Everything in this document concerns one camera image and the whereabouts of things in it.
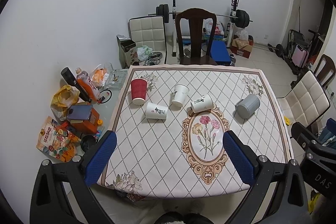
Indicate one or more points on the glass ashtray tray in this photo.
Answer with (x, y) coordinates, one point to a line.
(116, 79)

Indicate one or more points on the green white plastic bag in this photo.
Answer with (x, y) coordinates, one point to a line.
(144, 52)

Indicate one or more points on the grey ribbed mug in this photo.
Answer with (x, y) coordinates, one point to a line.
(246, 107)

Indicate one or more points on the orange box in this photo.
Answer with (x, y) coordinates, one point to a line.
(84, 118)

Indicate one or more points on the colourful snack bag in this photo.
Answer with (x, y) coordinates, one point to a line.
(57, 141)

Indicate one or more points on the orange juice bottle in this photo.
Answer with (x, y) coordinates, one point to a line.
(86, 83)

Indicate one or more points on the blue weight bench pad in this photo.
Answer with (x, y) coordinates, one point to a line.
(219, 52)

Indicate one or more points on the cream padded chair right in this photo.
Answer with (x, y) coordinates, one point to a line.
(306, 102)

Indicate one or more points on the white paper cup near medallion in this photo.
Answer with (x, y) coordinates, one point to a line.
(200, 104)

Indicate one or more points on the white paper cup middle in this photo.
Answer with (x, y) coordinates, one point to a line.
(180, 94)

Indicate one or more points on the white squat rack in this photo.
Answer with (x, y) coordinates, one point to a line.
(174, 19)

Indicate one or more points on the dark wooden chair far right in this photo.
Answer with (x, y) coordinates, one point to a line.
(325, 71)

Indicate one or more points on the black cylinder bottle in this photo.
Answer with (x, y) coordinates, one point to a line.
(72, 81)

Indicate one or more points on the floral diamond-pattern tablecloth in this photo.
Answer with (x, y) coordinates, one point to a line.
(183, 156)

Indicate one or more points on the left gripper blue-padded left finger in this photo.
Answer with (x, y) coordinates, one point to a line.
(49, 202)

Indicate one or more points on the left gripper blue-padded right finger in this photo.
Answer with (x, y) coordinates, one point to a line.
(289, 201)

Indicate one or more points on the cardboard box with bag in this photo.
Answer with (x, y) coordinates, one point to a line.
(242, 43)

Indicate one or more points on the black tea gift box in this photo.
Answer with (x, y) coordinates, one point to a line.
(127, 51)

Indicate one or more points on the red paper cup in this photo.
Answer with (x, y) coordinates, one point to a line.
(138, 91)

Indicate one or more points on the yellow plastic bag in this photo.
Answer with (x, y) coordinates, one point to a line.
(62, 100)

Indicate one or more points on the pink suitcase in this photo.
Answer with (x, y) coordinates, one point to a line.
(299, 56)

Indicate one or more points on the white paper cup lying left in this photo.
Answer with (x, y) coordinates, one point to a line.
(154, 111)

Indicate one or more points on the dark blue clothing pile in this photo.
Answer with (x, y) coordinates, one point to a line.
(327, 137)

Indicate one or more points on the barbell with black plates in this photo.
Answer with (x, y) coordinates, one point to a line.
(241, 19)

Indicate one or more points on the cream padded chair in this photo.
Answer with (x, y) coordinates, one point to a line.
(149, 31)
(306, 102)

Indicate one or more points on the dark wooden chair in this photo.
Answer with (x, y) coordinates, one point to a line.
(325, 71)
(195, 17)

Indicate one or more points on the cream padded chair left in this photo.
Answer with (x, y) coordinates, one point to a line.
(149, 31)

